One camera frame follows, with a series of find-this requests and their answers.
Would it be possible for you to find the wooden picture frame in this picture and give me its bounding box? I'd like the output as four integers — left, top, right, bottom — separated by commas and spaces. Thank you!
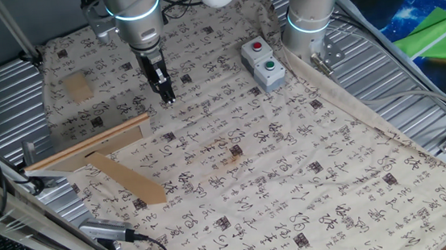
19, 112, 157, 178

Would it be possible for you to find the aluminium frame bar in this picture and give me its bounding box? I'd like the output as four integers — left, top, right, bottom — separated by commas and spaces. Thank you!
0, 151, 138, 250

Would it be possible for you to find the grey tripod pole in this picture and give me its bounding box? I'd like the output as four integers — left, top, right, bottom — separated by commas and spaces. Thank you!
0, 0, 43, 67

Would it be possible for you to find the green paper sheet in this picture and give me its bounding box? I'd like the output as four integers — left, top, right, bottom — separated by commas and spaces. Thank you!
390, 5, 446, 71

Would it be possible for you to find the silver depth camera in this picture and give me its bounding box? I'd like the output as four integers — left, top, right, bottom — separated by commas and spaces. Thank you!
77, 213, 137, 248

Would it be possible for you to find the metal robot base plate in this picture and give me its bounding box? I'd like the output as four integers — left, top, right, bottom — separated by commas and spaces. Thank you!
307, 33, 347, 77

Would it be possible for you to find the grey cable bundle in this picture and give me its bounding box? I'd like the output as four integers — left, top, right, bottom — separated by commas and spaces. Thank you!
330, 3, 446, 131

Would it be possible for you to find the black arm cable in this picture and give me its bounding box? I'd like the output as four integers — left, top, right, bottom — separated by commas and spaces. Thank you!
159, 0, 206, 23

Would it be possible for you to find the grey box with green button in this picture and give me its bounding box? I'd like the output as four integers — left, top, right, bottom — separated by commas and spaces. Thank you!
251, 54, 288, 94

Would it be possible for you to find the blue galaxy print mat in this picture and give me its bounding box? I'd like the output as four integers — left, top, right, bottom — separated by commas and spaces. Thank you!
348, 0, 446, 106

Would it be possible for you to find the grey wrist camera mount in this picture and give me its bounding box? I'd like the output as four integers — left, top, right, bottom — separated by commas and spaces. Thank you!
81, 0, 119, 47

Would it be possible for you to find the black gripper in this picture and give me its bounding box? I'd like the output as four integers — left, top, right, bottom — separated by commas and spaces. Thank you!
130, 38, 177, 108

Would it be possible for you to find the long light wooden plank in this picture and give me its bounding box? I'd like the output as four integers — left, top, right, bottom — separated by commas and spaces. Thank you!
84, 145, 169, 211

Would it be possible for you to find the small wooden block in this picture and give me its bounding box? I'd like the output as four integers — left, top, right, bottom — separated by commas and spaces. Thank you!
60, 69, 95, 104

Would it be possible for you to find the grey box with red button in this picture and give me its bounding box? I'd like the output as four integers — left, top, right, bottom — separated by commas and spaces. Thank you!
238, 35, 275, 76

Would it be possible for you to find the beige calligraphy print cloth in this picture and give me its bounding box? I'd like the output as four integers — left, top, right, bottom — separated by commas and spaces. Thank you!
31, 0, 446, 250

